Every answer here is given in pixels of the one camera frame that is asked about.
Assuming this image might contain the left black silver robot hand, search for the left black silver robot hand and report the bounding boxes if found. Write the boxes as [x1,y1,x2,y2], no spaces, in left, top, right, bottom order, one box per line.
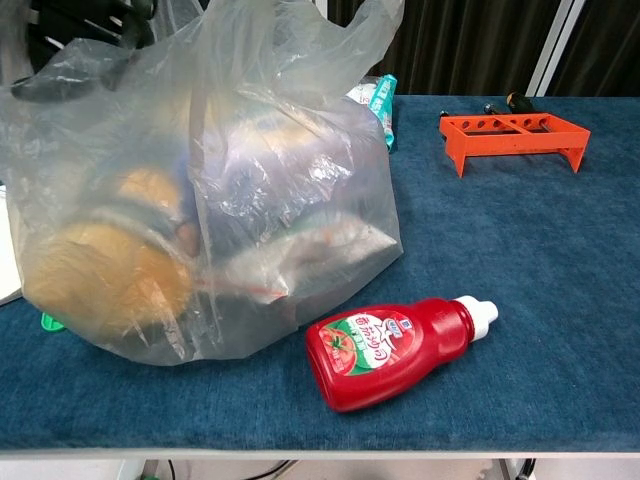
[10,0,157,102]

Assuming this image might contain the clear plastic shopping bag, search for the clear plastic shopping bag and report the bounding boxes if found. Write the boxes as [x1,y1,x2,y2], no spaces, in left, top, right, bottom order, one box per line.
[0,0,405,368]

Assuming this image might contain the white plastic bag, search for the white plastic bag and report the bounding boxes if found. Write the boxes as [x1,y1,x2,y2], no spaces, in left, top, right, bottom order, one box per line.
[0,184,24,306]

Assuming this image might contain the green blue hand clapper toy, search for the green blue hand clapper toy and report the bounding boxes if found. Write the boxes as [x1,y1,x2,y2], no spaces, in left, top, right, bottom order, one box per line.
[39,312,67,334]

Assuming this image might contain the teal white snack packet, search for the teal white snack packet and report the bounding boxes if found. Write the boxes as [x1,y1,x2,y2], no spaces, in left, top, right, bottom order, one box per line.
[344,73,399,152]

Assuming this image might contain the black pleated curtain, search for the black pleated curtain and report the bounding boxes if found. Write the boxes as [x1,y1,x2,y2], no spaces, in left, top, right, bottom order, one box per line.
[0,0,640,97]

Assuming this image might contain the red ketchup bottle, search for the red ketchup bottle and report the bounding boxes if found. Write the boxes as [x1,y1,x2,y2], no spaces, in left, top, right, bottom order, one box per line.
[305,295,500,414]

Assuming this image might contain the orange plastic tool rack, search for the orange plastic tool rack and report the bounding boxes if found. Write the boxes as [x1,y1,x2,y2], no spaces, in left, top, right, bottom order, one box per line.
[438,112,592,178]

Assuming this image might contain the blue table cloth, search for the blue table cloth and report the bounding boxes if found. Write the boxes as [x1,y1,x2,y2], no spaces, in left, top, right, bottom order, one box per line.
[0,94,640,454]

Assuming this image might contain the black screwdriver handles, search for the black screwdriver handles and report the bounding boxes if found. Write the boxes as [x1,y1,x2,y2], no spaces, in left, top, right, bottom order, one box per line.
[505,91,536,115]

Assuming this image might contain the black cable under table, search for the black cable under table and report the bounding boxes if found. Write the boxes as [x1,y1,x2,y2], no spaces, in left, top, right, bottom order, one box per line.
[238,458,297,480]

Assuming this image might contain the white metal frame post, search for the white metal frame post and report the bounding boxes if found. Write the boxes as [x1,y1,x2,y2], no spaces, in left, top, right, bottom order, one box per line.
[527,0,587,97]

